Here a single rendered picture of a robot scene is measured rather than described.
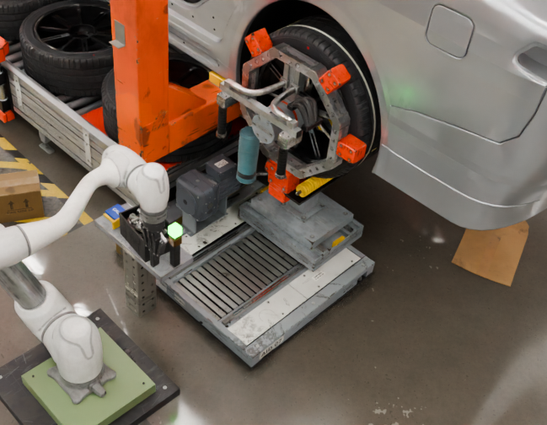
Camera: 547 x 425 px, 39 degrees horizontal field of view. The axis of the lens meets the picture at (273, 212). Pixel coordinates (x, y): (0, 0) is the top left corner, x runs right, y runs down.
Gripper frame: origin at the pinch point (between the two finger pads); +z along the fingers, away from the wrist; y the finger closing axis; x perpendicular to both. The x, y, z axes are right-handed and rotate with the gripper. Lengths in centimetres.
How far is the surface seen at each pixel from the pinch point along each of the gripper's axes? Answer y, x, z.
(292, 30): -27, 93, -45
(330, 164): 10, 83, -6
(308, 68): -8, 83, -41
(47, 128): -146, 48, 53
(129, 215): -37.3, 17.3, 17.2
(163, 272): -9.9, 12.3, 25.2
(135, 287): -30, 13, 52
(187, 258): -9.7, 24.4, 25.3
